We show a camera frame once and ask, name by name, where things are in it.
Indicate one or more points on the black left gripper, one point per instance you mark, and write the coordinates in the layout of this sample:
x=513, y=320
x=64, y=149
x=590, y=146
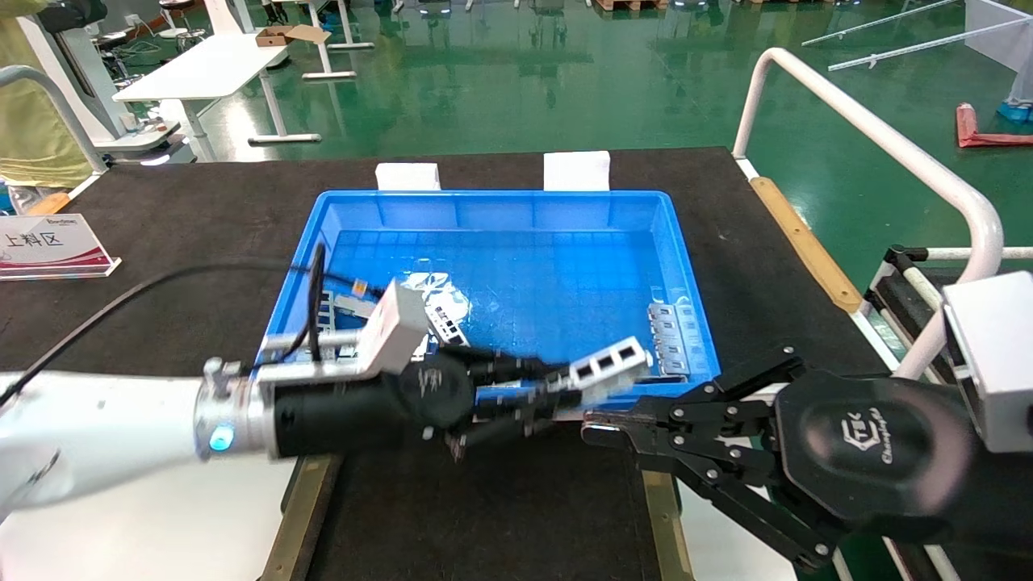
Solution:
x=363, y=415

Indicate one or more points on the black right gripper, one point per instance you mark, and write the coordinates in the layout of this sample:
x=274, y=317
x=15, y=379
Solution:
x=880, y=452

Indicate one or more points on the metal bracket with square holes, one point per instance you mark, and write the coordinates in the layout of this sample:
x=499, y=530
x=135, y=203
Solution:
x=446, y=324
x=609, y=367

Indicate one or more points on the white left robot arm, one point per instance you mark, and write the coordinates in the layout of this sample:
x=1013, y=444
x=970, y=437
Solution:
x=105, y=436

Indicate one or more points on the flat slotted metal part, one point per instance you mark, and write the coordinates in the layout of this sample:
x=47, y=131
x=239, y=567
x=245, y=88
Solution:
x=666, y=315
x=682, y=368
x=674, y=332
x=329, y=315
x=678, y=350

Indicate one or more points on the blue plastic bin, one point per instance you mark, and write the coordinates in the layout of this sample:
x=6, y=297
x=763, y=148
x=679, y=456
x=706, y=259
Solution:
x=524, y=266

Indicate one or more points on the clear plastic bag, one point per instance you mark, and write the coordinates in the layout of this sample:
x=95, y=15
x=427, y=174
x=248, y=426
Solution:
x=440, y=289

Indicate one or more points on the wooden edge strip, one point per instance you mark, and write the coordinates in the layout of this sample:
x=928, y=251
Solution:
x=807, y=246
x=48, y=204

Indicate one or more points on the white foam block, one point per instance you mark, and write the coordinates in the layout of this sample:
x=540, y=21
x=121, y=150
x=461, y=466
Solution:
x=407, y=177
x=577, y=171

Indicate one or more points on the black felt table mat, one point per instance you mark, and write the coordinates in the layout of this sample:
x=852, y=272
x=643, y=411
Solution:
x=202, y=210

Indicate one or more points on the white desk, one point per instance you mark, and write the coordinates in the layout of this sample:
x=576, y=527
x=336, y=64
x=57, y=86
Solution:
x=202, y=68
x=329, y=75

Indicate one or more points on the red floor object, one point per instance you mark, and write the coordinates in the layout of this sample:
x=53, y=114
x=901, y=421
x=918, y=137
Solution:
x=968, y=129

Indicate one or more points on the white table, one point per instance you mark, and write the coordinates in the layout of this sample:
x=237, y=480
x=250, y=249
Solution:
x=121, y=541

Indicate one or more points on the open cardboard box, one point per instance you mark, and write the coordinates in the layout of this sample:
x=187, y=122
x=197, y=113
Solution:
x=278, y=36

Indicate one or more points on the blue floor object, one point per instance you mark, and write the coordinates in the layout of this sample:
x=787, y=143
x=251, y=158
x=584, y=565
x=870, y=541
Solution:
x=1017, y=111

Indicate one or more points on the white metal bar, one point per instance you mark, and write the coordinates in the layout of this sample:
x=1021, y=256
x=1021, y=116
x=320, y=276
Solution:
x=928, y=44
x=880, y=22

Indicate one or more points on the white panel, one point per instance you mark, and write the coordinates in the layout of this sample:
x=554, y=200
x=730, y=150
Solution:
x=1001, y=32

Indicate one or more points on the acrylic sign holder red print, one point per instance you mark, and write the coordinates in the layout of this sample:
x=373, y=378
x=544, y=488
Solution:
x=48, y=246

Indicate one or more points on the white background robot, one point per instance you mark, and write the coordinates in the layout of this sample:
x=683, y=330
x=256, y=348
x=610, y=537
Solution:
x=81, y=81

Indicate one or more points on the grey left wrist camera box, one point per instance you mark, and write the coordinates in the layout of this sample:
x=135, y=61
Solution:
x=393, y=327

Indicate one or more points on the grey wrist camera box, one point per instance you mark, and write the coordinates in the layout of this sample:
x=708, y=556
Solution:
x=997, y=363
x=393, y=327

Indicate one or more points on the black metal frame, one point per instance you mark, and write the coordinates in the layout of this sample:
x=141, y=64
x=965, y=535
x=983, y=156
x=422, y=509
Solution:
x=897, y=257

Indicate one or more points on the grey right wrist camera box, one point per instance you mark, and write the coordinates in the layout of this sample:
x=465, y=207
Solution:
x=997, y=363

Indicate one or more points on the white metal cart rail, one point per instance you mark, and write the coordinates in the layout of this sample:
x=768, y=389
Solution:
x=888, y=135

